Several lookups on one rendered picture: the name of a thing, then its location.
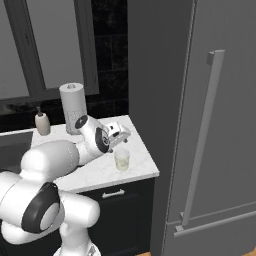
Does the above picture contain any dark cupboard drawer front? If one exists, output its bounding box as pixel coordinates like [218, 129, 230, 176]
[79, 178, 156, 204]

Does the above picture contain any white paper towel roll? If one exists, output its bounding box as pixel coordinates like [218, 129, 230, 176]
[59, 82, 88, 136]

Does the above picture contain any grey fridge drawer handle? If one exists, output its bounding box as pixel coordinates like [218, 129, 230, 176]
[173, 210, 256, 238]

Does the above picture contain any dark sink basin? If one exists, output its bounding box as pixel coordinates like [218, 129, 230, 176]
[0, 130, 34, 174]

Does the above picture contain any long grey fridge door handle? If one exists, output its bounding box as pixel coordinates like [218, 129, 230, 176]
[180, 49, 226, 228]

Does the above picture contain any beige soap dispenser bottle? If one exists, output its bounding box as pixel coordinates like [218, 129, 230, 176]
[34, 106, 52, 137]

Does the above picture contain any grey fridge door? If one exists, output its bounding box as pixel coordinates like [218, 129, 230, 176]
[165, 0, 256, 225]

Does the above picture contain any glass of lemonade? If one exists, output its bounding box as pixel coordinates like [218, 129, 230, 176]
[113, 147, 131, 173]

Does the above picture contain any silver drawer handle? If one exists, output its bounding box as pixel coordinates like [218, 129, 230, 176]
[101, 188, 126, 200]

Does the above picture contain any dark cupboard door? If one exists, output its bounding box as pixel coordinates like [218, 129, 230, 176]
[87, 196, 155, 256]

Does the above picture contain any dark framed window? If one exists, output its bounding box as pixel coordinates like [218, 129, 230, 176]
[0, 0, 100, 105]

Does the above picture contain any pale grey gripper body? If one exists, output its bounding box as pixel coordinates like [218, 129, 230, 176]
[108, 123, 132, 150]

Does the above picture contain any grey fridge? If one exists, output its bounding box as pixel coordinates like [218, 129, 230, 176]
[127, 0, 256, 256]

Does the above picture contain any grey fridge drawer front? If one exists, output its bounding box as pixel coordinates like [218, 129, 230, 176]
[161, 213, 256, 256]

